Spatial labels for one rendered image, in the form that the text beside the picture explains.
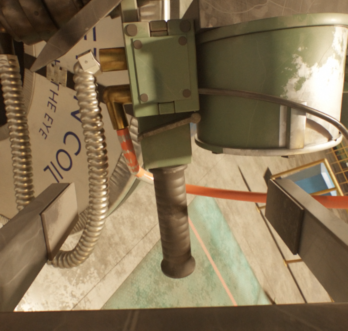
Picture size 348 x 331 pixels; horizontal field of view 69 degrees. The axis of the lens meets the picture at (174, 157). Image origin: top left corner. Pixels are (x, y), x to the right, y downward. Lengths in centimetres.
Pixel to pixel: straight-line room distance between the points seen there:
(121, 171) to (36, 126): 26
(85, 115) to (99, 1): 9
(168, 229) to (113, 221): 155
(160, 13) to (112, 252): 155
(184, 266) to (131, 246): 159
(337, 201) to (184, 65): 20
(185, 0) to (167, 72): 30
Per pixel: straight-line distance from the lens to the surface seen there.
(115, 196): 57
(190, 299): 231
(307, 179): 460
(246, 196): 33
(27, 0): 31
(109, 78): 49
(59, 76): 58
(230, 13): 23
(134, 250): 190
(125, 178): 53
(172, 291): 215
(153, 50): 22
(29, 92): 68
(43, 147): 69
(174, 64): 23
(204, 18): 22
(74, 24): 23
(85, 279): 167
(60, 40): 22
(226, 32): 22
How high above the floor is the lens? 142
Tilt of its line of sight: 34 degrees down
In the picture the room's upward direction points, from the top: 65 degrees clockwise
